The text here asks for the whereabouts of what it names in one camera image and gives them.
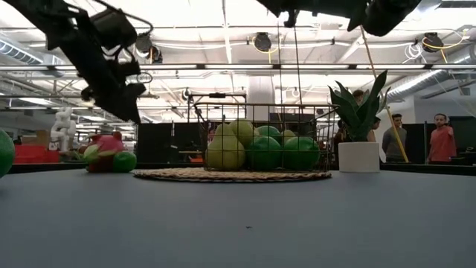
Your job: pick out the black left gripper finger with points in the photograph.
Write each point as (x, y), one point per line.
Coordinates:
(132, 104)

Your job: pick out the yellow-green pear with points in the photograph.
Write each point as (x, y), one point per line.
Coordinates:
(243, 130)
(287, 136)
(225, 152)

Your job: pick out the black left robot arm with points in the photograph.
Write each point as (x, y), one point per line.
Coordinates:
(67, 37)

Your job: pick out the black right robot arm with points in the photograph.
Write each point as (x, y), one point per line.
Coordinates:
(386, 15)

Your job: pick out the black partition screen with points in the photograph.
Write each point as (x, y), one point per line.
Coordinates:
(163, 143)

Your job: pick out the pink dragon fruit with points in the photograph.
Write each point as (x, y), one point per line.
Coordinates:
(102, 149)

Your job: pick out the white figure statue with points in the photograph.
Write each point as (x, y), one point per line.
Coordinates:
(63, 128)

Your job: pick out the red storage bins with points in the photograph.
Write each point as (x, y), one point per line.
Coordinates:
(35, 154)

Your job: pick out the round woven straw mat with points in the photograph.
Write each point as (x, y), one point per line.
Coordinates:
(230, 175)

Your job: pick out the green leafy plant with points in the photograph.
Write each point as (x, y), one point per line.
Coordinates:
(357, 111)

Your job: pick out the person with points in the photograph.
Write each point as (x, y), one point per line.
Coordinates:
(359, 96)
(394, 143)
(442, 143)

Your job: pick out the white plant pot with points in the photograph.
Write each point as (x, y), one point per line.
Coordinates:
(359, 156)

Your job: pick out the yellow pole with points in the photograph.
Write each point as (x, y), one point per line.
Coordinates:
(379, 85)

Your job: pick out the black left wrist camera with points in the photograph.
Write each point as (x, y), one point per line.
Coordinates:
(113, 28)

